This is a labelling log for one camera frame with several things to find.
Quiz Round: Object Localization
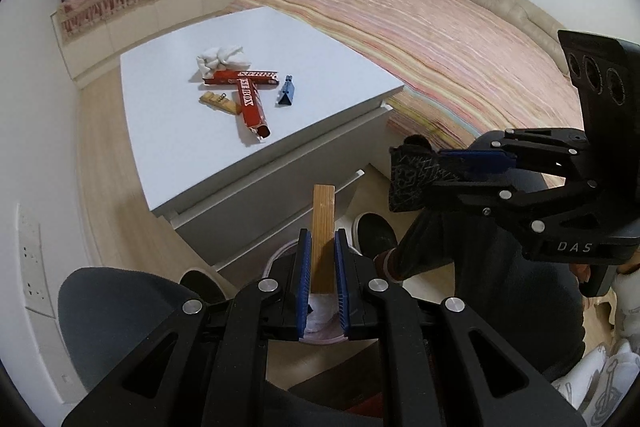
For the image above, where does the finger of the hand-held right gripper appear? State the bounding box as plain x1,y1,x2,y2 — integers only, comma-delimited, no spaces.
421,178,599,239
439,127,597,181

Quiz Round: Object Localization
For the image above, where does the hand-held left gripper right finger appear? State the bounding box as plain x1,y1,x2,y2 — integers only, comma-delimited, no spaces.
335,228,587,427

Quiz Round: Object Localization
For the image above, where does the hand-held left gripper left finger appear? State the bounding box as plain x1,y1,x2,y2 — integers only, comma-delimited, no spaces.
60,228,312,427

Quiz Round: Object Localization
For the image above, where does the wooden block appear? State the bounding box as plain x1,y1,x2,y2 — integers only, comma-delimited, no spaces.
311,185,335,296

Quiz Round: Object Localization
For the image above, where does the person's right hand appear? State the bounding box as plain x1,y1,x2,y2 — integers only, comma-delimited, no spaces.
571,261,597,294

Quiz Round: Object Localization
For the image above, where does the white drawer front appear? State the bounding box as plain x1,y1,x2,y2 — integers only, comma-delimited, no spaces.
170,104,396,268
215,172,368,278

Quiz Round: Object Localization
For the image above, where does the black shoe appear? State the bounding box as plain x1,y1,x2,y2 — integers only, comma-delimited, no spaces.
352,213,399,278
179,269,226,306

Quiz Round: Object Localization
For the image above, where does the person's right leg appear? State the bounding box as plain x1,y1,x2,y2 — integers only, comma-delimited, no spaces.
372,167,588,380

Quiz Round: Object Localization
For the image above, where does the bed with striped cover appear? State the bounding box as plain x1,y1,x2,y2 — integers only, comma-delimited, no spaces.
232,0,596,188

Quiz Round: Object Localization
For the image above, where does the beige padded headboard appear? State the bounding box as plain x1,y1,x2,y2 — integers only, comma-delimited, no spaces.
427,0,576,80

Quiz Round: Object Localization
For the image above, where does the long red box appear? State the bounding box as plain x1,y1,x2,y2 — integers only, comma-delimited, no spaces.
234,78,272,142

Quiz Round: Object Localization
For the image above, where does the blue binder clip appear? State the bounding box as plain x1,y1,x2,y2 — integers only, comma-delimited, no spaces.
276,75,297,108

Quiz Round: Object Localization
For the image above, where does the wooden clothespin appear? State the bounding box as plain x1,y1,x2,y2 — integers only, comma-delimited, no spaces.
199,92,240,116

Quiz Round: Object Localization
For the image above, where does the short red box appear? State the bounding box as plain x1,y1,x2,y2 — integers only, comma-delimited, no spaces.
202,68,281,88

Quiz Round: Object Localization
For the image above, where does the white printed cloth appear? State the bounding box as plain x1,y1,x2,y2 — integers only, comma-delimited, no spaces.
550,337,640,427

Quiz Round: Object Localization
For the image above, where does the crumpled white tissue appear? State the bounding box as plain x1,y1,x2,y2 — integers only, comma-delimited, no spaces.
195,43,247,80

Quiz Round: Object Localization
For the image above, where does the white dresser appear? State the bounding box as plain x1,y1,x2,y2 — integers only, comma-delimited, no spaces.
119,6,407,277

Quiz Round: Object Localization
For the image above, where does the white window bench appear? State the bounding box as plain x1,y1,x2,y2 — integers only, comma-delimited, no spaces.
50,0,281,82

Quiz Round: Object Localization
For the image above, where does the white wall socket panel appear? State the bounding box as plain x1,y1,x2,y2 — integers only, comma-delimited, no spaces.
15,203,57,319

